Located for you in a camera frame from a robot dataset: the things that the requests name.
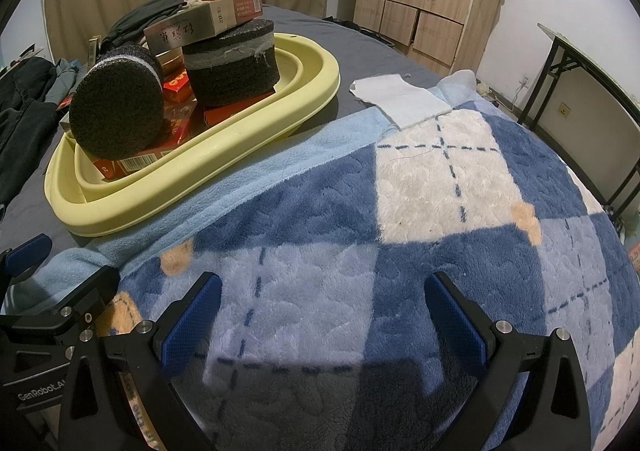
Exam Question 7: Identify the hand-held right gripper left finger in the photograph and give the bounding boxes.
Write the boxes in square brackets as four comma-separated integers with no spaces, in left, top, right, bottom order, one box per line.
[60,271,223,451]

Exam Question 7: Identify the blue plaid blanket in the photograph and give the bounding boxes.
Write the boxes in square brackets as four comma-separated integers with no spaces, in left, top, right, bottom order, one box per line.
[0,70,640,451]

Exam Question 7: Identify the dark brown box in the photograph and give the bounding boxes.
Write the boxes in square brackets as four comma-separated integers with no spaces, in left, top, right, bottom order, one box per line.
[155,48,187,75]

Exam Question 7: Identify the blue grey clothing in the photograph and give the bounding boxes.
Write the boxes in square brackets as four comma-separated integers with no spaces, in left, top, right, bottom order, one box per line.
[47,58,84,107]

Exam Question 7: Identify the grey box with red characters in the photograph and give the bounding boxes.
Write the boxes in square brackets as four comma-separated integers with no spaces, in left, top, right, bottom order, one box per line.
[143,1,239,55]

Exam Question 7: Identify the white cloth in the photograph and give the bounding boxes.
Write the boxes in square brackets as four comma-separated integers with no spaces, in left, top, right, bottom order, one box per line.
[348,74,453,131]

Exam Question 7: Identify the black foam roll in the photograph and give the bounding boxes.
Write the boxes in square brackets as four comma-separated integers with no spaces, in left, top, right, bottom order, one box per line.
[69,44,166,160]
[181,18,281,108]

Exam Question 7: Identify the black folding table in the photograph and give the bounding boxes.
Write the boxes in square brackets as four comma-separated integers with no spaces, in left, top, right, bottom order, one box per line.
[517,22,640,223]

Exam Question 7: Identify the yellow plastic basin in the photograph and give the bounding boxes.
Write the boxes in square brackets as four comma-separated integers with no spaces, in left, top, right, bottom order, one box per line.
[44,32,342,238]

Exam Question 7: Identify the flat red box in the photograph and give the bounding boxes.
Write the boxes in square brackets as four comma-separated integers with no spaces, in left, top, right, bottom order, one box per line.
[202,90,275,128]

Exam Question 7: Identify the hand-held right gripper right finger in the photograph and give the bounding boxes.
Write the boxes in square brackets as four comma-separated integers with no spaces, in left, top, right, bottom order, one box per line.
[424,271,593,451]

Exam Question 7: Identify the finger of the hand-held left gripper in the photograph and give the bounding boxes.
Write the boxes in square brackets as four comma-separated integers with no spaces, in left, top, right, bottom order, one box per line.
[0,265,122,348]
[0,233,53,283]

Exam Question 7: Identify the small red and gold box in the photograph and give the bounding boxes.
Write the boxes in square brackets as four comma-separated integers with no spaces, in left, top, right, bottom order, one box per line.
[162,70,194,105]

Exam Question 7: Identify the red patterned box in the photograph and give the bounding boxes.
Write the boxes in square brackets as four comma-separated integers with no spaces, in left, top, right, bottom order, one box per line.
[162,104,199,142]

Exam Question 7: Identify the orange box with barcode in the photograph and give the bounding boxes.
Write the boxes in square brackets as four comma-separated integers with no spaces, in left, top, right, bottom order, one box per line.
[91,148,162,180]

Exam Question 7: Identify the red box with white label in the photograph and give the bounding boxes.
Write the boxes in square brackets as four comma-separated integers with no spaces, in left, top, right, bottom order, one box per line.
[220,0,264,25]

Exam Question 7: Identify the dark green clothing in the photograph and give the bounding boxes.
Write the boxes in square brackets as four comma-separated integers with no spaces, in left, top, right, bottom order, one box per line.
[106,0,191,48]

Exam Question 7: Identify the black clothing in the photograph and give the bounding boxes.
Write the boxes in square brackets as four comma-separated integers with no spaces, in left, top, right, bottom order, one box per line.
[0,56,72,213]

